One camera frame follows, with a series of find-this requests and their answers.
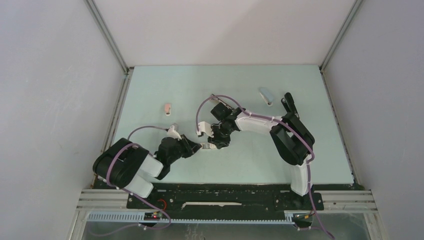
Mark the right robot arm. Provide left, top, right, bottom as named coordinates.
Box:
left=196, top=103, right=315, bottom=209

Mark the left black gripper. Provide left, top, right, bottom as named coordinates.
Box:
left=167, top=133, right=202, bottom=165

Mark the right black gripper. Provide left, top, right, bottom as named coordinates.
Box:
left=207, top=124, right=234, bottom=150

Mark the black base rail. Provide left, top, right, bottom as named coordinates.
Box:
left=92, top=180, right=335, bottom=221

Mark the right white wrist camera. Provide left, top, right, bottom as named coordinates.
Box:
left=196, top=121, right=214, bottom=138

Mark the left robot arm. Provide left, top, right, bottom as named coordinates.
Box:
left=92, top=135, right=202, bottom=208

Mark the light blue stapler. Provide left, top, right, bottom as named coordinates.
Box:
left=258, top=87, right=275, bottom=107

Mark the pink stapler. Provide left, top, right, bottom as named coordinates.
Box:
left=164, top=103, right=172, bottom=116

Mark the white staple box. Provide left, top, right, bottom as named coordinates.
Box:
left=207, top=144, right=218, bottom=150

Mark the beige black long stapler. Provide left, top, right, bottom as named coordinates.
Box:
left=210, top=94, right=234, bottom=110

